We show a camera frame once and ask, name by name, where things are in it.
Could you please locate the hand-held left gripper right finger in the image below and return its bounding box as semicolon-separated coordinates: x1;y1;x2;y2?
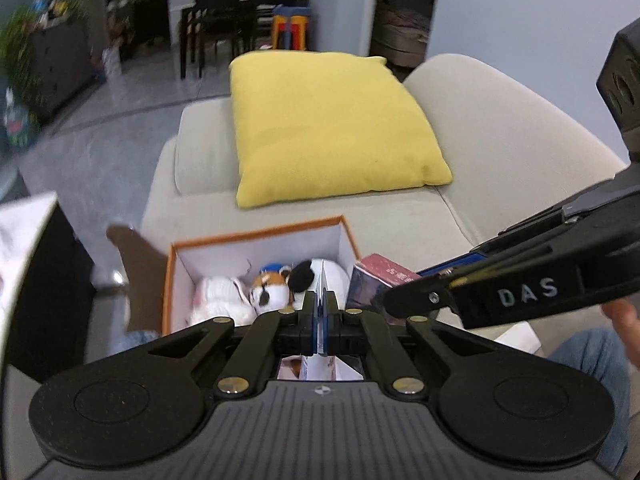
322;290;496;397

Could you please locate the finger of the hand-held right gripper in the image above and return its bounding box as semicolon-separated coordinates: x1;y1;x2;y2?
382;237;572;319
415;207;569;277

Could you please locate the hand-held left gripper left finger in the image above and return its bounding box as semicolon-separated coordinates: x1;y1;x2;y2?
145;290;321;397

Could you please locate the black and white plush toy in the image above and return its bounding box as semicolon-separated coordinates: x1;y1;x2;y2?
289;258;351;311

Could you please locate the dark printed box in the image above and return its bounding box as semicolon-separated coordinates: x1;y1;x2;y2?
346;254;422;322

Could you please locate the orange cardboard box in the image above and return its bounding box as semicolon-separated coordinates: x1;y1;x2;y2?
106;215;362;337

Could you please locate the person's right hand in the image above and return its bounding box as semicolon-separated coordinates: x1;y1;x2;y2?
601;298;640;357

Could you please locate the red panda plush toy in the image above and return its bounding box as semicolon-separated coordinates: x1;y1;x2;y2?
249;264;295;311

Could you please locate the white crochet plush toy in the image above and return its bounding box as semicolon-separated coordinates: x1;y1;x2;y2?
189;276;257;327

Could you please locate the white paper piece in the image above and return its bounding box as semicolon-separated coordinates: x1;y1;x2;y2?
494;322;544;357

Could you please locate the beige sofa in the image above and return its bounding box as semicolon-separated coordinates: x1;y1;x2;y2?
140;52;632;361

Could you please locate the person's leg in jeans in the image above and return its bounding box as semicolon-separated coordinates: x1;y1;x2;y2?
546;327;635;477

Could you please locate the blue cloth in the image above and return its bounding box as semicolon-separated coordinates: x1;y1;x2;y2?
107;329;162;357

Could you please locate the yellow cushion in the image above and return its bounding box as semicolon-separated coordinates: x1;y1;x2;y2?
229;51;453;210

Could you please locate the dark side table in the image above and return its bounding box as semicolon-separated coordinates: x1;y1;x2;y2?
0;205;97;385

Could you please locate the orange plastic stool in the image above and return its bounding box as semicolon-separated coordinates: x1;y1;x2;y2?
290;14;310;52

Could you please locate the red plastic stool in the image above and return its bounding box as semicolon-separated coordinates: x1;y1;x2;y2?
271;14;293;51

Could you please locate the white paper sheet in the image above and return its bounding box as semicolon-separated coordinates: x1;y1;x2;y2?
0;192;60;361

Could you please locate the black dining table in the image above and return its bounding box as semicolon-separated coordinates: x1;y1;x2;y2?
179;1;275;80

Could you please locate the dark cabinet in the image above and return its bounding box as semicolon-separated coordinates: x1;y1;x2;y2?
27;12;97;118

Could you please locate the green plant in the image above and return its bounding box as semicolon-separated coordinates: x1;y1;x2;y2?
0;2;43;111

